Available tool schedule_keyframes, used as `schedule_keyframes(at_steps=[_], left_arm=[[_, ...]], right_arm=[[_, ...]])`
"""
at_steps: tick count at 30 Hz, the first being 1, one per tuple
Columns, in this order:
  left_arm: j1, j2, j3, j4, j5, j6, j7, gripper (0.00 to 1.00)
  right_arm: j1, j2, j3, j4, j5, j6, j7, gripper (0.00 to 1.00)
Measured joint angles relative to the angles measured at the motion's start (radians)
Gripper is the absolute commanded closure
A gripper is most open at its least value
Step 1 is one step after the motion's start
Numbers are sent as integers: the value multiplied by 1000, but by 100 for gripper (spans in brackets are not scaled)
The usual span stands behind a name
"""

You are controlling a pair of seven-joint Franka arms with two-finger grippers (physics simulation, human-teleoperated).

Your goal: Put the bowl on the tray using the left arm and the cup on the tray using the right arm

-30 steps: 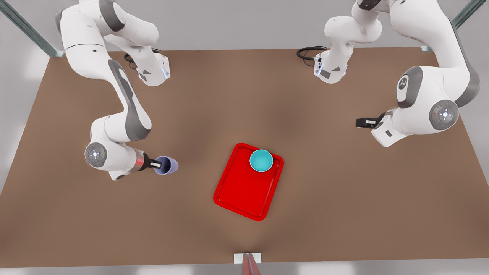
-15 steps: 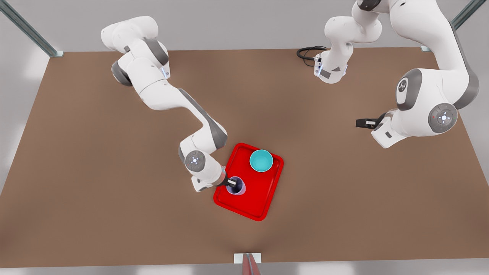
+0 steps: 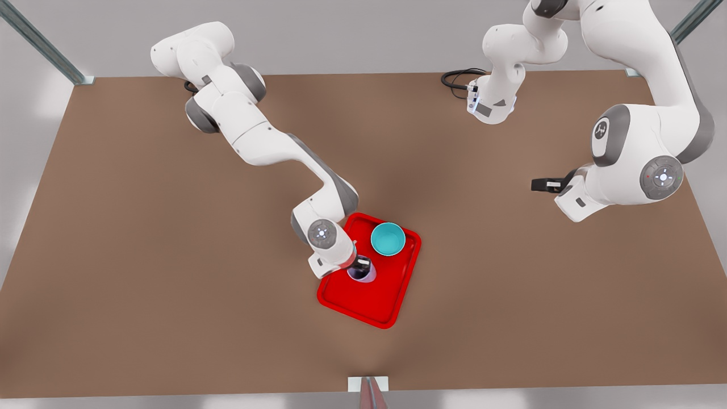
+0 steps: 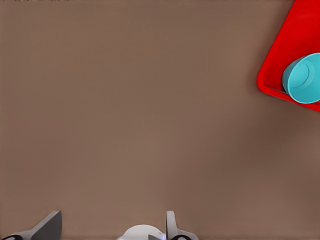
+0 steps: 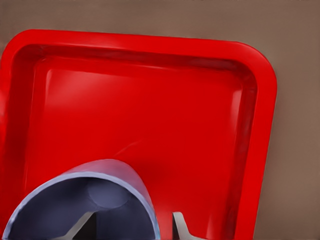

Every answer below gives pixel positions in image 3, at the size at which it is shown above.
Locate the purple cup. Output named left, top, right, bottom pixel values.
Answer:
left=347, top=257, right=377, bottom=283

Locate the red plastic tray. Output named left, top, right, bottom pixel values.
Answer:
left=316, top=212, right=422, bottom=329

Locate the teal bowl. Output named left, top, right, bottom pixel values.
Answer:
left=370, top=222, right=406, bottom=257

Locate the silver frame post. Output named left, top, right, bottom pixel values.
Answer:
left=0, top=0, right=95, bottom=86
left=348, top=375, right=390, bottom=409
left=625, top=0, right=724, bottom=77

